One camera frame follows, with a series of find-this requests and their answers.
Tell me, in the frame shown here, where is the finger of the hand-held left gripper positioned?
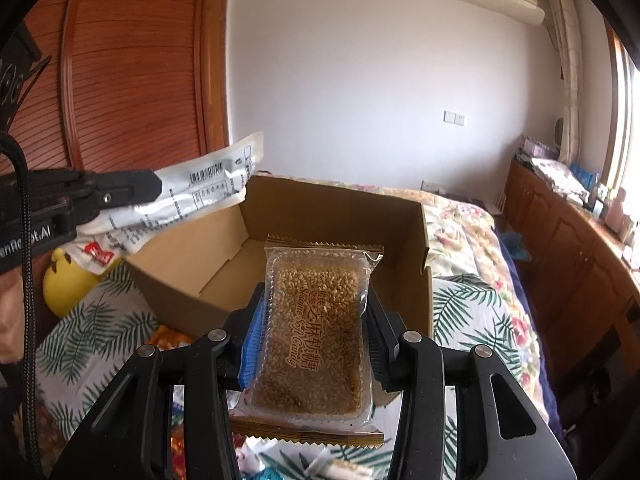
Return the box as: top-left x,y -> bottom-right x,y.
54,169 -> 164,234

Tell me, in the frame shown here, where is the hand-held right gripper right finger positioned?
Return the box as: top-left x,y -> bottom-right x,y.
362,305 -> 578,480

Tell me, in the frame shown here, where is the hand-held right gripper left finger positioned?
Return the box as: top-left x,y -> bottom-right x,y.
50,282 -> 272,480

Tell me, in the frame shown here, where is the sesame candy packet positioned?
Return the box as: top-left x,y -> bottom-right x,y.
229,234 -> 385,447

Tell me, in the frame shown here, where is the white packet red label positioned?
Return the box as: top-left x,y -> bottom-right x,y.
75,131 -> 265,277

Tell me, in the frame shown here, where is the cardboard box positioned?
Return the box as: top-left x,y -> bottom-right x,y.
125,175 -> 434,357

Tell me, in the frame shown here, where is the person's left forearm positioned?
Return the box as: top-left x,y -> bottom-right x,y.
0,275 -> 26,363

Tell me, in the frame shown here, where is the yellow plush toy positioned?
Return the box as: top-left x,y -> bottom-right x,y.
42,247 -> 124,319

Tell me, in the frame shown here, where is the orange snack packet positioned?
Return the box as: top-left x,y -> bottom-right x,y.
149,326 -> 197,357

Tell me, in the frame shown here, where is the leaf print blanket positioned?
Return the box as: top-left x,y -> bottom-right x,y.
20,260 -> 526,480

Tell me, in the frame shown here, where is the small white snack packet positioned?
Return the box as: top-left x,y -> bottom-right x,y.
304,452 -> 374,480

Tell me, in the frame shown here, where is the wooden wardrobe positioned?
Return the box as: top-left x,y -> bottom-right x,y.
0,0 -> 232,173

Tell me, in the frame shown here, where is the dark blue blanket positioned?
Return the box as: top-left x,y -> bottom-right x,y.
492,230 -> 568,443

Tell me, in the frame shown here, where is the teal cloth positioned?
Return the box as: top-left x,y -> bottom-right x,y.
500,232 -> 532,262

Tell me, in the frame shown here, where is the wooden cabinet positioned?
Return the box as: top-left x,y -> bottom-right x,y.
500,159 -> 640,403

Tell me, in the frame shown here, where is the folded floral cloth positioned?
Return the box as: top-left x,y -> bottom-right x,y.
530,157 -> 589,194

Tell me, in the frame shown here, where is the pink kettle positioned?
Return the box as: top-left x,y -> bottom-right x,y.
606,187 -> 632,234

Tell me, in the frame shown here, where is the window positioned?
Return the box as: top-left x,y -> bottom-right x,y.
602,20 -> 640,203

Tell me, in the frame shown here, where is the cream patterned curtain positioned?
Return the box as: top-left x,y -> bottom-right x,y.
545,0 -> 587,162

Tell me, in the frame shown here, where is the black braided cable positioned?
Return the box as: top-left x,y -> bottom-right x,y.
0,132 -> 42,480

